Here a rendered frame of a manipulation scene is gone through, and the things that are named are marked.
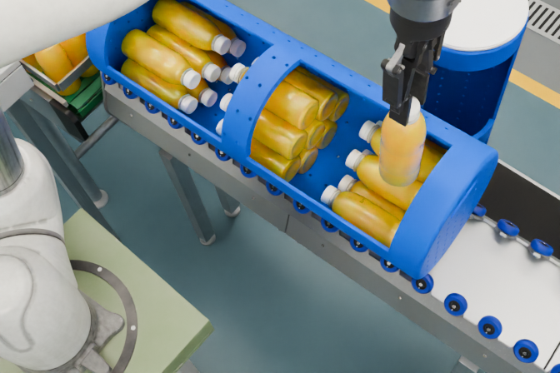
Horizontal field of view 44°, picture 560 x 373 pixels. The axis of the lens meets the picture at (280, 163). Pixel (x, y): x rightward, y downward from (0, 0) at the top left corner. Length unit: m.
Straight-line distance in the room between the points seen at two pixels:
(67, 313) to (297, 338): 1.31
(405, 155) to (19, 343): 0.66
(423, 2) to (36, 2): 0.41
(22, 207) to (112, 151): 1.65
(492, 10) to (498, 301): 0.68
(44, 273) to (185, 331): 0.30
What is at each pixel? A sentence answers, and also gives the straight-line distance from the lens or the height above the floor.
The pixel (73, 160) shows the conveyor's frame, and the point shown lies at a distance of 2.45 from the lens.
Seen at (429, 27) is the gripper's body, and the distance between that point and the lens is 0.84.
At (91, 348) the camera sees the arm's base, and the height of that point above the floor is 1.10.
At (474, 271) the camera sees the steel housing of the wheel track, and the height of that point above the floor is 0.93.
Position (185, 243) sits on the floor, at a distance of 2.55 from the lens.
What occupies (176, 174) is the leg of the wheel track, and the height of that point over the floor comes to 0.54.
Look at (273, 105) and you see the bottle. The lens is 1.37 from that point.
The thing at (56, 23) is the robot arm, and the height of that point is 1.82.
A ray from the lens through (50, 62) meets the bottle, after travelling 1.74.
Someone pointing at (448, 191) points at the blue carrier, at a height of 1.23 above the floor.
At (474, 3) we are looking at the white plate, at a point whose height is 1.04.
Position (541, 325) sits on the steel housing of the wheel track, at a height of 0.93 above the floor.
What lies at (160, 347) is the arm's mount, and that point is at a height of 1.06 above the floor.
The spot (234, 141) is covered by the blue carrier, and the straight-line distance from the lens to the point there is 1.37.
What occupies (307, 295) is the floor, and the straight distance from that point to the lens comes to 2.42.
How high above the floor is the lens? 2.28
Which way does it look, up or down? 60 degrees down
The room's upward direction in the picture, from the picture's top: 10 degrees counter-clockwise
